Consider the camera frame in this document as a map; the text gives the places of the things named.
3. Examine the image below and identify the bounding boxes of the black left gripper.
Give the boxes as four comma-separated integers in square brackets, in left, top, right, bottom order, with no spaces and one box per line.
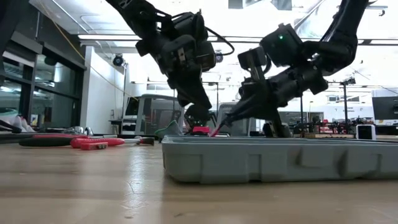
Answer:
[158,34,217,127]

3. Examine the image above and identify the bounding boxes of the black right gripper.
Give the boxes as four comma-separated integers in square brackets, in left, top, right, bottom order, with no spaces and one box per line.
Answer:
[219,46,329,138]

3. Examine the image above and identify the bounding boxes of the grey plastic tool case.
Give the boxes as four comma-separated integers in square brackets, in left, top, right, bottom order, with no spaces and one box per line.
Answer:
[160,134,398,185]

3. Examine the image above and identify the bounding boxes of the red-handled claw hammer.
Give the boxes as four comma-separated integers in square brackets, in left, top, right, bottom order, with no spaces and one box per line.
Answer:
[70,136,155,149]

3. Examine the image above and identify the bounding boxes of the small red utility knife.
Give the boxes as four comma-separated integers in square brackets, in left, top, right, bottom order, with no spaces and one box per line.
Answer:
[80,141,109,151]

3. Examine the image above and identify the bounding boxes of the red-handled pliers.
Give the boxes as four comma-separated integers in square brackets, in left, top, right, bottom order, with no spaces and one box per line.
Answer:
[17,133,90,148]

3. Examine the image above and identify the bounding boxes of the red box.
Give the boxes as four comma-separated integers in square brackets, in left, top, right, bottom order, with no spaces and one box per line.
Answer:
[192,125,212,136]

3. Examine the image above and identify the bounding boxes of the grey office chair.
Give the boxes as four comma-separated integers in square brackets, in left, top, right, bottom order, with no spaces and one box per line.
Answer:
[123,93,186,136]
[216,102,259,137]

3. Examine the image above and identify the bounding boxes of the black work glove green cuff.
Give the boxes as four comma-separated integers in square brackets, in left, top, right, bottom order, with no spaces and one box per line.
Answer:
[154,120,184,136]

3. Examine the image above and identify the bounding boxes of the background robot station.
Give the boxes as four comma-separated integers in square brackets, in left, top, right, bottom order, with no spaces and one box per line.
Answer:
[328,116,357,135]
[294,114,327,135]

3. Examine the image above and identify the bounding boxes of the white box device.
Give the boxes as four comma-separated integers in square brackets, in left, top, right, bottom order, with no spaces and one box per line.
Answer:
[355,124,377,141]

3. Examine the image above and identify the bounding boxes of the shiny metal object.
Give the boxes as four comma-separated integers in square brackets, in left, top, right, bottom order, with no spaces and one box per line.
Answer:
[72,125,95,137]

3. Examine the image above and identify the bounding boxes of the black monitor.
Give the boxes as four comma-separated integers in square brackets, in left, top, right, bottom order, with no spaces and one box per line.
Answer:
[371,96,398,121]

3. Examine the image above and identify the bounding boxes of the white green bundle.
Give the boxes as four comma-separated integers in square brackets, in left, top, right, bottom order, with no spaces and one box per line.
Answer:
[0,107,35,134]

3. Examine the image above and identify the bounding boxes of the black left wrist camera cable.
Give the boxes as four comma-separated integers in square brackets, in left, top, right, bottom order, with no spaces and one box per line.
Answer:
[203,26,236,57]

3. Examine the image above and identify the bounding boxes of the black background frame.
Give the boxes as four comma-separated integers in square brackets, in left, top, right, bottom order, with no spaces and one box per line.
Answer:
[300,79,357,125]

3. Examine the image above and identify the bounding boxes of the yellow hanging cord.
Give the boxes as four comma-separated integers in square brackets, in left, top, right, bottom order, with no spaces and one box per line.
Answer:
[39,2,85,60]

